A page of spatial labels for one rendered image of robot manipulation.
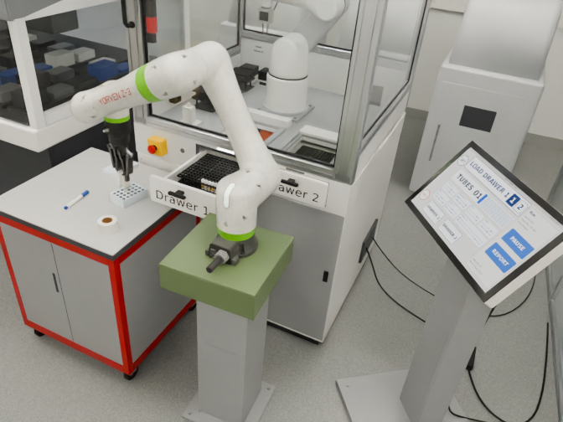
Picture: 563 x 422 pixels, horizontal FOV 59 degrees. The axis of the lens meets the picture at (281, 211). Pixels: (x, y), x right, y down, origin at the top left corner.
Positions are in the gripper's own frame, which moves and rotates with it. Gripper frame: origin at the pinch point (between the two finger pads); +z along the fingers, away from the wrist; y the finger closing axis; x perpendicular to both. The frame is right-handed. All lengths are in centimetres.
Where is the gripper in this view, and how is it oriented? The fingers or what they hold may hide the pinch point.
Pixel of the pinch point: (123, 179)
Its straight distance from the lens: 206.5
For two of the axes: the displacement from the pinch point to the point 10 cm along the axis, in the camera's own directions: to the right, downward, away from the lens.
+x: 5.9, -4.1, 6.9
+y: 8.0, 3.8, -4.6
